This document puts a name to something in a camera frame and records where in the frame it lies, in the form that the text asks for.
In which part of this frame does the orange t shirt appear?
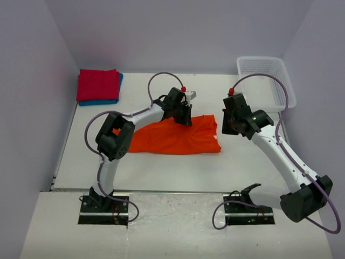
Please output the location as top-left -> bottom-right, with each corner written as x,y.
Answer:
129,115 -> 221,155

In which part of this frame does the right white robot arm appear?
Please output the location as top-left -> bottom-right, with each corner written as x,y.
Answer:
222,93 -> 333,222

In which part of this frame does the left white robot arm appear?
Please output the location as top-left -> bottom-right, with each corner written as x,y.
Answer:
89,87 -> 197,208

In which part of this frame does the white plastic basket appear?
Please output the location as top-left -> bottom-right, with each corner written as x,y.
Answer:
235,56 -> 296,113

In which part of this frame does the folded red t shirt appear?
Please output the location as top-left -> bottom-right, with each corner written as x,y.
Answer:
76,69 -> 120,101

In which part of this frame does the folded blue t shirt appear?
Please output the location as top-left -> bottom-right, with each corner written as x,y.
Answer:
78,73 -> 123,106

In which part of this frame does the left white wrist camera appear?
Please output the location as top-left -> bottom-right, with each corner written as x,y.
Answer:
184,91 -> 197,104

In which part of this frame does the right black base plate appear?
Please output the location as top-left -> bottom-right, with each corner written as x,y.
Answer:
223,190 -> 273,214

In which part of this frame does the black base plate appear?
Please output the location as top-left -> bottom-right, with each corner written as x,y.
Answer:
79,195 -> 129,216
223,190 -> 273,214

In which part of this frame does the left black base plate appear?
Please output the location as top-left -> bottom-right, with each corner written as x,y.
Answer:
79,195 -> 129,216

